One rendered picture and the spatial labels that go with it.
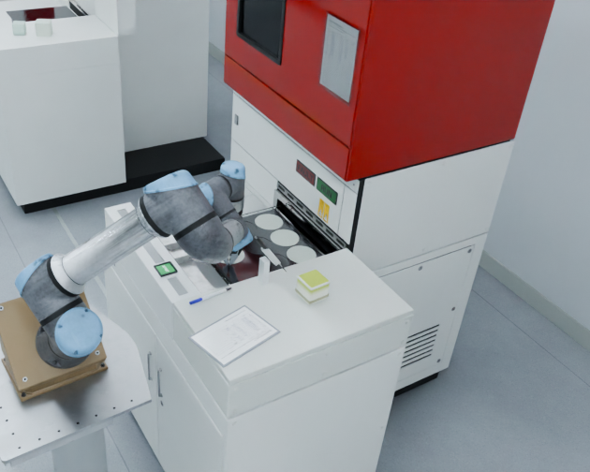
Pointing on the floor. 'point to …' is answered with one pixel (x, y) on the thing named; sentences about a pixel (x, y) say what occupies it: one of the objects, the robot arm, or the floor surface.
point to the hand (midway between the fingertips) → (228, 263)
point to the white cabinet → (196, 459)
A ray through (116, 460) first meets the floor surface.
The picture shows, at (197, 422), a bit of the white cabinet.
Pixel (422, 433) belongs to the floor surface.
